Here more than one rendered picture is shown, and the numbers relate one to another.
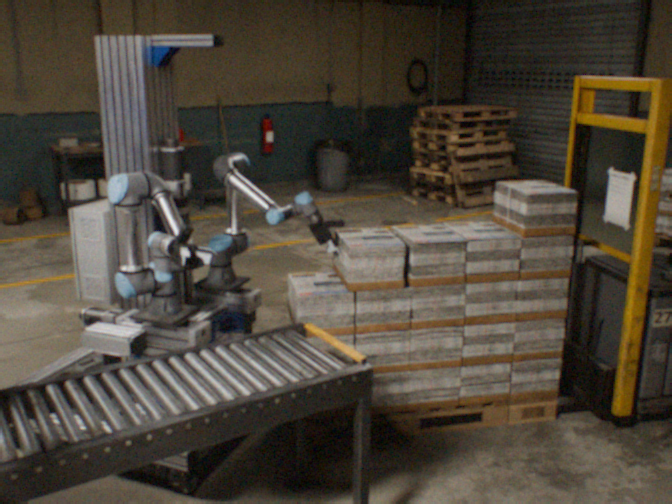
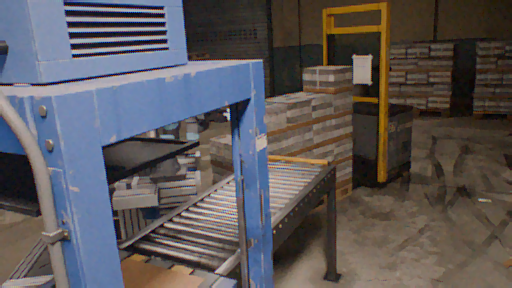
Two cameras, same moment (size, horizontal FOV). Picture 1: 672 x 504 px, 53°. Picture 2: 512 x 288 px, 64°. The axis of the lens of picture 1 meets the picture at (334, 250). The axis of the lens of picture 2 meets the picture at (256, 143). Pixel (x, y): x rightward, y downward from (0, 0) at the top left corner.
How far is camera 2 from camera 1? 1.58 m
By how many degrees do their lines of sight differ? 28
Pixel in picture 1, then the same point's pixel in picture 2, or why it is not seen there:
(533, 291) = (339, 124)
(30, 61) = not seen: outside the picture
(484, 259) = (319, 109)
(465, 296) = (313, 132)
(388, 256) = (279, 113)
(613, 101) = (258, 44)
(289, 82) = not seen: hidden behind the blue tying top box
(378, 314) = (276, 150)
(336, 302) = not seen: hidden behind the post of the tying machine
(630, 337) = (384, 139)
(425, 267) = (295, 117)
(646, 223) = (385, 78)
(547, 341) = (346, 151)
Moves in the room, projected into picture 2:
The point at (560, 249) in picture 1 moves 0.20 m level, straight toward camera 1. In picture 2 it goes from (348, 98) to (357, 101)
